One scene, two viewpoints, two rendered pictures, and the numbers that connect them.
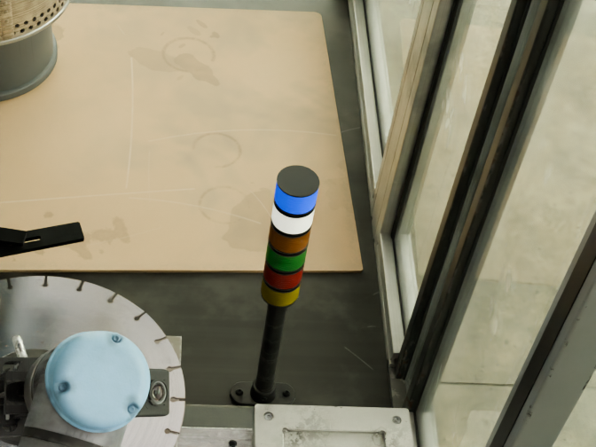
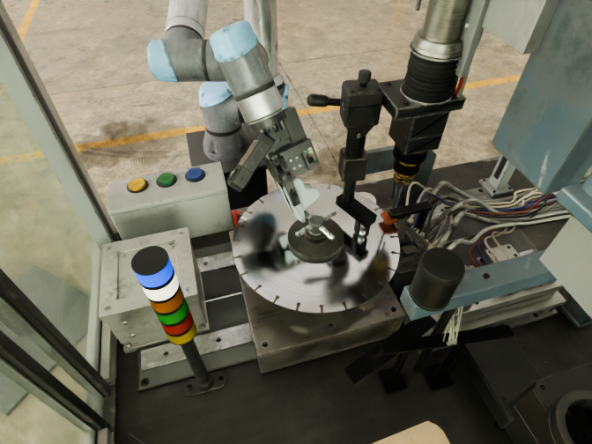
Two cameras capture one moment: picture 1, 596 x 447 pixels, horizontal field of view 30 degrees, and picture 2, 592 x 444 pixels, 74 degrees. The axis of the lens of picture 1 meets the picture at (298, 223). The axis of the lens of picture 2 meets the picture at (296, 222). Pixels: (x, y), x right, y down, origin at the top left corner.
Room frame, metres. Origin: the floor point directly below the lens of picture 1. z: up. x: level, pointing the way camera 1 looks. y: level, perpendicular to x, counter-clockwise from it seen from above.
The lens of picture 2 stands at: (1.12, 0.15, 1.55)
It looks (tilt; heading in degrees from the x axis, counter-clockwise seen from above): 47 degrees down; 173
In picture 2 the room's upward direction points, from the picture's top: straight up
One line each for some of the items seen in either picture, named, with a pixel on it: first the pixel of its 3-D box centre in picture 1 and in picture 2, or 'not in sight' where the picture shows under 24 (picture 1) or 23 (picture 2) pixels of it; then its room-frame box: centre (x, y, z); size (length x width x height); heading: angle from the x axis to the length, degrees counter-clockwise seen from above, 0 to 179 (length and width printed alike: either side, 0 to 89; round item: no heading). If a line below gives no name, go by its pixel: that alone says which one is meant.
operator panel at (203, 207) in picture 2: not in sight; (173, 206); (0.37, -0.08, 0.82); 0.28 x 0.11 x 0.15; 99
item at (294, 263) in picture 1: (286, 248); (170, 306); (0.81, 0.01, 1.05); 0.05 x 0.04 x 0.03; 9
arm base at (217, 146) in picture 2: not in sight; (225, 135); (0.03, 0.05, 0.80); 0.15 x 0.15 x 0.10
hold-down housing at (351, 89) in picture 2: not in sight; (357, 129); (0.59, 0.32, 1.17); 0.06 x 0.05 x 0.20; 90
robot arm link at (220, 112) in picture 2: not in sight; (222, 102); (0.03, 0.06, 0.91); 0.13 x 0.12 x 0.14; 84
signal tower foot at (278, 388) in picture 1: (263, 389); (204, 381); (0.81, 0.01, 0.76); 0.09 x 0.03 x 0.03; 99
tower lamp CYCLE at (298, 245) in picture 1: (289, 230); (165, 294); (0.81, 0.01, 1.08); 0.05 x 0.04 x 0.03; 9
